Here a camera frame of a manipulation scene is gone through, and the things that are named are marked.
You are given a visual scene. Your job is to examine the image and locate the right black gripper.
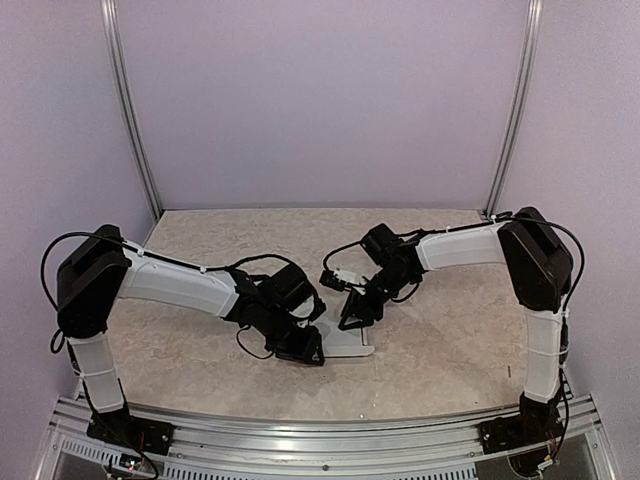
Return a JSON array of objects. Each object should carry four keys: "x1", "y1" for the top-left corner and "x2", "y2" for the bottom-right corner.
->
[{"x1": 338, "y1": 267, "x2": 412, "y2": 331}]

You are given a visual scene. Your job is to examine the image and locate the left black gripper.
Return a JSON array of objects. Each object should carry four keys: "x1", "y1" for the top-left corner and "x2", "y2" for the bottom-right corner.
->
[{"x1": 259, "y1": 305, "x2": 326, "y2": 366}]

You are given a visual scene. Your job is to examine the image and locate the white paper box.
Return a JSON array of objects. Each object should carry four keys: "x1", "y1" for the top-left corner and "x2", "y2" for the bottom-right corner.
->
[{"x1": 313, "y1": 315, "x2": 375, "y2": 358}]

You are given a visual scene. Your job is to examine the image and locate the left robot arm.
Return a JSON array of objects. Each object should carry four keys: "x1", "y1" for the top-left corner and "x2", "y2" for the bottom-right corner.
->
[{"x1": 56, "y1": 224, "x2": 326, "y2": 445}]

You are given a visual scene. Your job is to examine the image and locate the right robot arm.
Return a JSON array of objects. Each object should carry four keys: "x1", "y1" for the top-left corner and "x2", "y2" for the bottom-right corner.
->
[{"x1": 338, "y1": 207, "x2": 574, "y2": 444}]

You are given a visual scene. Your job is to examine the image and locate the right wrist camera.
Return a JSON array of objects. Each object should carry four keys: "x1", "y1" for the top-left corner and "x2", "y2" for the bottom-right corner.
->
[{"x1": 320, "y1": 269, "x2": 367, "y2": 292}]

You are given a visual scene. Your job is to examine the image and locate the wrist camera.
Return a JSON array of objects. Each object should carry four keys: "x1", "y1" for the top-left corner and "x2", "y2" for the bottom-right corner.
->
[
  {"x1": 291, "y1": 292, "x2": 327, "y2": 323},
  {"x1": 320, "y1": 269, "x2": 367, "y2": 292}
]

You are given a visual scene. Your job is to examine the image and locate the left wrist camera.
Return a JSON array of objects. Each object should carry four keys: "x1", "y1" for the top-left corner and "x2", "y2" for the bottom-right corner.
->
[{"x1": 291, "y1": 292, "x2": 327, "y2": 323}]

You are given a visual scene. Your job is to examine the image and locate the front aluminium rail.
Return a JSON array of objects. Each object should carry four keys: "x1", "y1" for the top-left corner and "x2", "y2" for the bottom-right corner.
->
[{"x1": 31, "y1": 396, "x2": 621, "y2": 479}]

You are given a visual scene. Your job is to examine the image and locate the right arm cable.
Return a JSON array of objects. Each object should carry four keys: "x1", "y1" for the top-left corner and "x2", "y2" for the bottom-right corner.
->
[{"x1": 322, "y1": 212, "x2": 587, "y2": 321}]

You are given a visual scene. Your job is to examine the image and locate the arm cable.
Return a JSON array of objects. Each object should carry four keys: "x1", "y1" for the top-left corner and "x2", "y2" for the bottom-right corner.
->
[
  {"x1": 40, "y1": 230, "x2": 301, "y2": 360},
  {"x1": 322, "y1": 212, "x2": 587, "y2": 321}
]

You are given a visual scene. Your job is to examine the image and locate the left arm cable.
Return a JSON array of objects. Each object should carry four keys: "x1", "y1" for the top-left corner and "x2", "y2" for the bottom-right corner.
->
[{"x1": 40, "y1": 230, "x2": 301, "y2": 360}]

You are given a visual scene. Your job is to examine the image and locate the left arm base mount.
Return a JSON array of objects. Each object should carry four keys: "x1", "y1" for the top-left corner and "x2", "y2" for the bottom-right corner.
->
[{"x1": 87, "y1": 417, "x2": 175, "y2": 456}]

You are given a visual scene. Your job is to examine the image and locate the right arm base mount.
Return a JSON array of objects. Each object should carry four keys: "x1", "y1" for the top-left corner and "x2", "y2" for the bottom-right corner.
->
[{"x1": 478, "y1": 415, "x2": 564, "y2": 454}]

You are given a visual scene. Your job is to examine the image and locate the right aluminium frame post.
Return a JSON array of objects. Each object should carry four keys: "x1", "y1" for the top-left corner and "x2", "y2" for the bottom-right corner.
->
[{"x1": 482, "y1": 0, "x2": 544, "y2": 217}]

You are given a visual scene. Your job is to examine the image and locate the aluminium frame post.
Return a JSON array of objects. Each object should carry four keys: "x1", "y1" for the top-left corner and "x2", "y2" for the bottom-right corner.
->
[
  {"x1": 482, "y1": 0, "x2": 544, "y2": 217},
  {"x1": 99, "y1": 0, "x2": 165, "y2": 222}
]

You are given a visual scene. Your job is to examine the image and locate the left aluminium frame post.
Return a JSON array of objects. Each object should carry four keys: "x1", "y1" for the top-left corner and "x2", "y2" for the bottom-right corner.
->
[{"x1": 99, "y1": 0, "x2": 165, "y2": 222}]

